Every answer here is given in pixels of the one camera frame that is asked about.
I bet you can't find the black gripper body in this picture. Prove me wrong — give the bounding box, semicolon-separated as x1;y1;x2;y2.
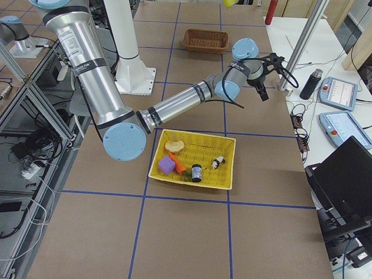
247;68;266;88

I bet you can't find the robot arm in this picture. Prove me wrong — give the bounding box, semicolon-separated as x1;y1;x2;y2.
1;16;41;59
34;1;268;162

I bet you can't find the brown wicker basket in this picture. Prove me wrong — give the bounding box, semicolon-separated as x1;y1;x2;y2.
183;28;229;54

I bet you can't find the yellow woven basket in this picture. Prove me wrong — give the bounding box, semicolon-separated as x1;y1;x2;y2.
148;130;236;190

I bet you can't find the black water bottle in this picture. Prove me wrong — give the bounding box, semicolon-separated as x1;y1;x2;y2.
299;69;323;100

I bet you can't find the far teach pendant tablet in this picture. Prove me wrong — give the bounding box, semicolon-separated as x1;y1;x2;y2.
319;77;358;112

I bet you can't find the teach pendant tablet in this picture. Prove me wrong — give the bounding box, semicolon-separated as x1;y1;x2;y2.
319;111;371;150
319;77;358;112

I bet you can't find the red cylinder object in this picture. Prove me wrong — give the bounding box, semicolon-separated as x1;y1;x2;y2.
264;0;278;26

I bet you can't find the toy panda figurine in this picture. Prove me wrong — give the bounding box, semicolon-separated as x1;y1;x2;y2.
211;156;226;169

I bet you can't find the near teach pendant tablet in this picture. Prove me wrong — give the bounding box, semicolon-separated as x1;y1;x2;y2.
319;111;371;150

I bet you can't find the small blue labelled bottle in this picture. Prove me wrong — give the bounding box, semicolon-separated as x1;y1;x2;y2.
191;164;202;183

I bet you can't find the toy croissant bread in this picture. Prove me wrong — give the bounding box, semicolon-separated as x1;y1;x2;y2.
164;141;184;153

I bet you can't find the orange toy carrot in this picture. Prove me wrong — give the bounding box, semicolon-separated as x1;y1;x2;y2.
168;152;192;182

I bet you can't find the purple foam block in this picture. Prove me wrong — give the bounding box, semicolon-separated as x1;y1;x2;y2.
158;156;176;175

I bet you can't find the black laptop on stand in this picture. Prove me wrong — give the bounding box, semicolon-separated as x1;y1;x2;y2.
305;136;371;245

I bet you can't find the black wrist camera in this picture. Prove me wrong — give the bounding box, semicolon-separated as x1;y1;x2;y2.
261;53;285;76

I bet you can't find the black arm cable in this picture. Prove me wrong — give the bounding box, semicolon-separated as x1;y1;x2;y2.
222;56;299;110

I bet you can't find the aluminium frame post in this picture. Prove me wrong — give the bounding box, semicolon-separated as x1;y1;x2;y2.
278;0;329;91

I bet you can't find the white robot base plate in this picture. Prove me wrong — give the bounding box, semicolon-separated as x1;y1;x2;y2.
115;66;156;95

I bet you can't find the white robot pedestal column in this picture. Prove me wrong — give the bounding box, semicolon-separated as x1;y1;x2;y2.
104;0;139;60

